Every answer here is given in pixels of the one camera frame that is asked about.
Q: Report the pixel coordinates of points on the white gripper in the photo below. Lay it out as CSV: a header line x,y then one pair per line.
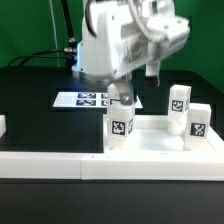
x,y
119,36

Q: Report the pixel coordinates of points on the white square tabletop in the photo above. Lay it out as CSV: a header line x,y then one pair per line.
x,y
150,136

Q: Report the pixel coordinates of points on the white sheet with tags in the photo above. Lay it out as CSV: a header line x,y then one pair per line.
x,y
82,100

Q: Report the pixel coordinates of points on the white U-shaped fence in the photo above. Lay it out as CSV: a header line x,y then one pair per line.
x,y
111,166

